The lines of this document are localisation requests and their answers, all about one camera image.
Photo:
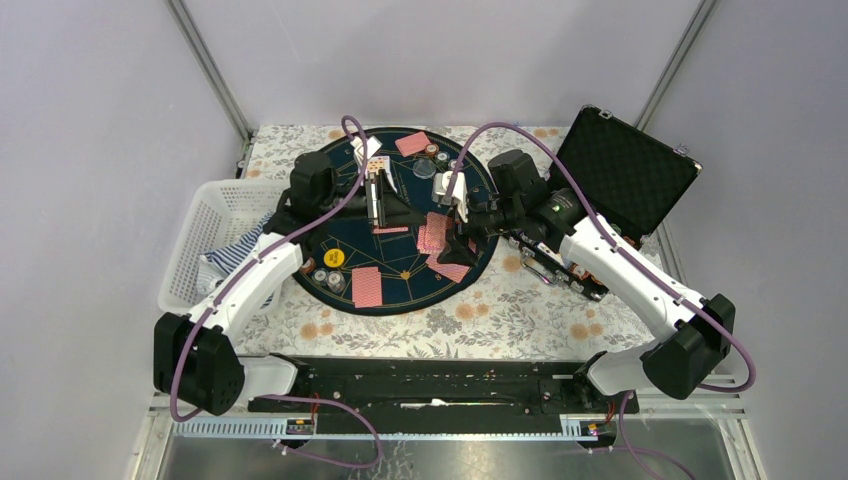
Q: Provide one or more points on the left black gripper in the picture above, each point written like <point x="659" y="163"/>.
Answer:
<point x="392" y="208"/>

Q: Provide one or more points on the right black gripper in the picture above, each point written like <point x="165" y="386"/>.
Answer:
<point x="457" y="250"/>

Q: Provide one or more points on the red card deck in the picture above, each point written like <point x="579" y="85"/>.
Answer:
<point x="432" y="235"/>

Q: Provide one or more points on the red playing card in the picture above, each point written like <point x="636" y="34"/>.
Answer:
<point x="412" y="144"/>
<point x="453" y="272"/>
<point x="371" y="298"/>
<point x="366" y="286"/>

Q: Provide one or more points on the red five chip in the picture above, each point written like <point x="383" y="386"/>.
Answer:
<point x="308" y="267"/>
<point x="431" y="150"/>

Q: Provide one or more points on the green fifty chip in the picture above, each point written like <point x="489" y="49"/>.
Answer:
<point x="442" y="158"/>

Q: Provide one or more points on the yellow dealer button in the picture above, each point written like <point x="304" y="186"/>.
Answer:
<point x="334" y="258"/>

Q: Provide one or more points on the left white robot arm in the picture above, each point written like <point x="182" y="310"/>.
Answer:
<point x="194" y="360"/>

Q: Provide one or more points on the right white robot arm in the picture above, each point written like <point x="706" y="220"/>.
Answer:
<point x="692" y="335"/>

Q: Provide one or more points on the round dark blue poker mat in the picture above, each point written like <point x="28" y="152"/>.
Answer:
<point x="407" y="281"/>

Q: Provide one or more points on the clear plastic disc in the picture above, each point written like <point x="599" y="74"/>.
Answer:
<point x="424" y="168"/>

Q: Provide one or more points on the black chip carrying case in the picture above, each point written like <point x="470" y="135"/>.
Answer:
<point x="631" y="179"/>

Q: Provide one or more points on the floral tablecloth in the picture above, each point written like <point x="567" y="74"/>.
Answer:
<point x="507" y="314"/>

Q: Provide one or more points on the white plastic basket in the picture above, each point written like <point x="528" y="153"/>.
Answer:
<point x="220" y="213"/>

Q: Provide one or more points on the striped blue white cloth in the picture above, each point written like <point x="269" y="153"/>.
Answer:
<point x="216" y="265"/>

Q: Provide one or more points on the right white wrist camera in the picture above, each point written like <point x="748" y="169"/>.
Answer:
<point x="451" y="189"/>

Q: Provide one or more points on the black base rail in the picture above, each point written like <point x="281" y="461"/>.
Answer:
<point x="426" y="396"/>

